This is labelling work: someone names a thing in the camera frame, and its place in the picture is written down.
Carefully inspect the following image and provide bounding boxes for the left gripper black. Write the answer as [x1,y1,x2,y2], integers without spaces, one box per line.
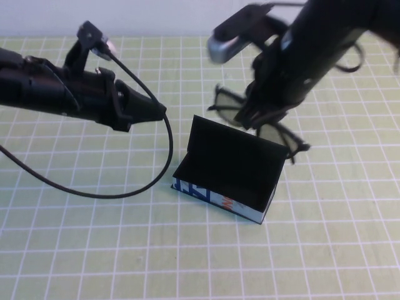
[18,57,168,132]

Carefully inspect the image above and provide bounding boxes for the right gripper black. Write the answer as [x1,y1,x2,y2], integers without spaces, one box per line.
[234,18,357,131]

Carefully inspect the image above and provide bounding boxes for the black frame glasses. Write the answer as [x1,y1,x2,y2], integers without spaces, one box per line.
[207,83,313,166]

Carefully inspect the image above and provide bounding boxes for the black glasses case box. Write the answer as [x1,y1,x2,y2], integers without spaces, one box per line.
[170,114,290,225]

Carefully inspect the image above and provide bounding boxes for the left camera black cable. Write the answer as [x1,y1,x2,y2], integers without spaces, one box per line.
[0,51,175,199]

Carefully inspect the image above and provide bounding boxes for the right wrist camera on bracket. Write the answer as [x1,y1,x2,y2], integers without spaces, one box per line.
[207,2,288,65]

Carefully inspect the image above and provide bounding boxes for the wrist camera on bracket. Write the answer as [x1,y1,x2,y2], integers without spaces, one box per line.
[207,2,288,65]
[62,21,118,78]

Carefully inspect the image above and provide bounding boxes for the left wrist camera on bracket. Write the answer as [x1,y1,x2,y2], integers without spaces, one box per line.
[62,21,118,78]

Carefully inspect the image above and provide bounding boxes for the thin black looped cable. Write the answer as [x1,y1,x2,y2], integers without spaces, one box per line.
[336,40,365,73]

